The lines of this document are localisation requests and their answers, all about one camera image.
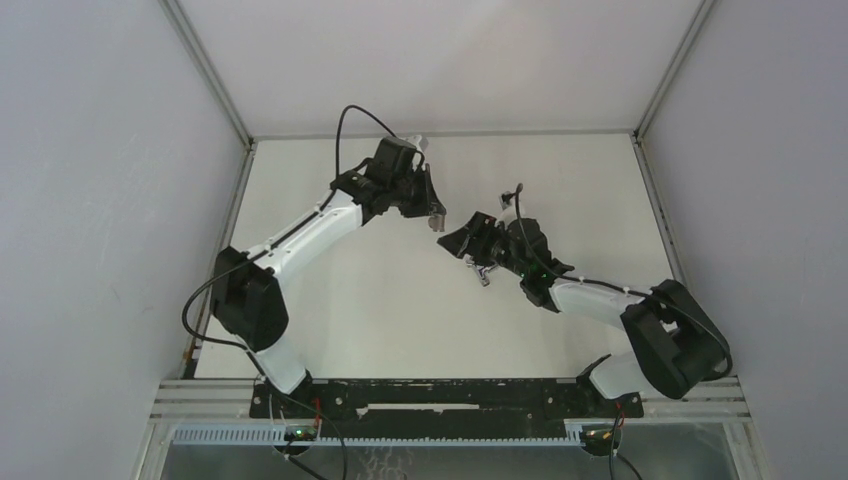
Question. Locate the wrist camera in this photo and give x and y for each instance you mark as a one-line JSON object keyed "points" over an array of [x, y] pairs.
{"points": [[419, 142], [511, 209]]}

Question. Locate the threaded metal pipe fitting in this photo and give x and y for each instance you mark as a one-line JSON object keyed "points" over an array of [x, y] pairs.
{"points": [[436, 223]]}

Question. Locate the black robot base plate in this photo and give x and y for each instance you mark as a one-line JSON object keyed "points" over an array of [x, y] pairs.
{"points": [[445, 409]]}

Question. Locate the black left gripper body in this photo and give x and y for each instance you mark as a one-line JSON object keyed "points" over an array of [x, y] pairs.
{"points": [[410, 194]]}

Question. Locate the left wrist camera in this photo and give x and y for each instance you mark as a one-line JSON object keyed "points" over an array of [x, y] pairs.
{"points": [[419, 142]]}

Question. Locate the chrome water faucet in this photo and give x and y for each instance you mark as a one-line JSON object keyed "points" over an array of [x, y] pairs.
{"points": [[481, 271]]}

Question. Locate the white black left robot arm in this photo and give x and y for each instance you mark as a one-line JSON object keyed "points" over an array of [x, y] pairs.
{"points": [[247, 289]]}

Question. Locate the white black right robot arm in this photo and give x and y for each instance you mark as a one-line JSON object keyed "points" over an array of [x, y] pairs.
{"points": [[674, 344]]}

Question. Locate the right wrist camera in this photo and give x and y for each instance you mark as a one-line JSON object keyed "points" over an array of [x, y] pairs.
{"points": [[511, 209]]}

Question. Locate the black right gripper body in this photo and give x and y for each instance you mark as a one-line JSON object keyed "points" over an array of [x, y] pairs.
{"points": [[494, 245]]}

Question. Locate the aluminium frame rail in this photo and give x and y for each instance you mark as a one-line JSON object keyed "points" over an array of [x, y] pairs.
{"points": [[204, 400]]}

